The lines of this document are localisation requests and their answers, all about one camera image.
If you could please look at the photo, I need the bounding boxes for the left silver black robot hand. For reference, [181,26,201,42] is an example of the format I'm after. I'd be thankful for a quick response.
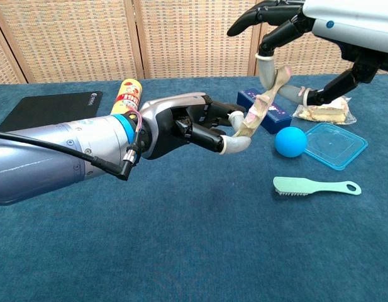
[138,91,251,160]

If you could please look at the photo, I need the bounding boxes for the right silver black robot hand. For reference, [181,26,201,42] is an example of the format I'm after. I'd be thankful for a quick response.
[226,0,388,107]

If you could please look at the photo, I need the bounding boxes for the yellow chips can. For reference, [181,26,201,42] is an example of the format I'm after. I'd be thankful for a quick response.
[110,78,143,116]

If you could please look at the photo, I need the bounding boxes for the clear bag of snacks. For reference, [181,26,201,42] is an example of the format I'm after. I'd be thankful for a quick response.
[292,96,357,125]

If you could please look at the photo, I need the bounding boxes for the dark blue printed box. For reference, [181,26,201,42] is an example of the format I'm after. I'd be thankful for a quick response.
[236,89,292,135]

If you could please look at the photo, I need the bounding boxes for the black mouse pad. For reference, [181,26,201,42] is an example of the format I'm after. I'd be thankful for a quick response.
[0,91,104,133]

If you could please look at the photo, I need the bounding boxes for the blue transparent plastic lid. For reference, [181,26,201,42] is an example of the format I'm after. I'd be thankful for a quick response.
[304,122,369,171]

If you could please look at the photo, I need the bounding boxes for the blue ball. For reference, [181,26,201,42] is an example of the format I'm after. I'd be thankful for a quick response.
[274,126,308,158]

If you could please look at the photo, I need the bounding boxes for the blue carpet table cover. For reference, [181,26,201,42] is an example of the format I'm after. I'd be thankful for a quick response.
[0,74,388,302]

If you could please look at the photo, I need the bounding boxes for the mint green brush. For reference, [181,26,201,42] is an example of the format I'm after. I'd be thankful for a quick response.
[272,176,362,198]

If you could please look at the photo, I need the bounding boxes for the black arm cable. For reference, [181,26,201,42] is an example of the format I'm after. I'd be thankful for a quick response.
[0,131,143,182]

